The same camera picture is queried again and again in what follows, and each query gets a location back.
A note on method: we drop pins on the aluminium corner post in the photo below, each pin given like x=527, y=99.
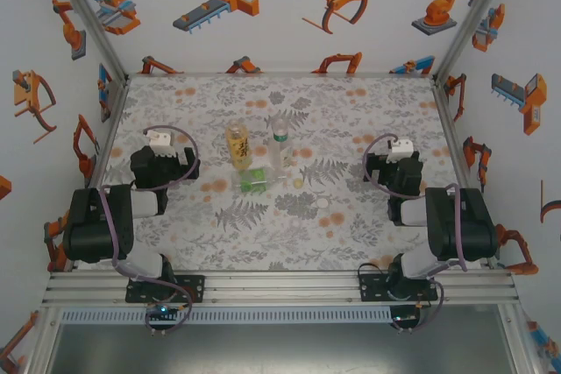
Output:
x=90, y=19
x=474, y=19

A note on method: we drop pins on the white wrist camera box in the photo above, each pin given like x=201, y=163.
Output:
x=402, y=148
x=158, y=142

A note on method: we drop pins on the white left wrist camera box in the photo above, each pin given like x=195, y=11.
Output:
x=158, y=142

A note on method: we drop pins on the yellow tea bottle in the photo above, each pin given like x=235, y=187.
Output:
x=239, y=146

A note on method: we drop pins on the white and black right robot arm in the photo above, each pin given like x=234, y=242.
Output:
x=464, y=225

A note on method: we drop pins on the yellow bottle cap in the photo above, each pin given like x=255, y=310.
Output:
x=298, y=182

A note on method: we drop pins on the white bottle cap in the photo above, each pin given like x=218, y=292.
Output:
x=323, y=202

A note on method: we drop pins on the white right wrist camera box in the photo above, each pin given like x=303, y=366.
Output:
x=402, y=148

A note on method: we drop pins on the small clear bottle green label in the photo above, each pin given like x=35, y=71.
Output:
x=253, y=181

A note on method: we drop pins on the aluminium side frame rail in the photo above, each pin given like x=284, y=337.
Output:
x=108, y=129
x=451, y=129

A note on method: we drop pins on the tall clear bottle green label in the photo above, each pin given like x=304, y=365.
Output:
x=280, y=150

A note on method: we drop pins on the small circuit board with LED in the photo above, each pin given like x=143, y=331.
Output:
x=162, y=310
x=403, y=317

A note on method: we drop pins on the aluminium front frame rail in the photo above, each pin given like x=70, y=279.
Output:
x=280, y=288

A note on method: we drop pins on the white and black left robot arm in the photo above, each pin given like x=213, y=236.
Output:
x=87, y=225

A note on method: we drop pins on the grey metal base panel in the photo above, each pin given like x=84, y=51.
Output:
x=280, y=347

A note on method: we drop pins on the floral printed table mat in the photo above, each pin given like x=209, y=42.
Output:
x=280, y=251

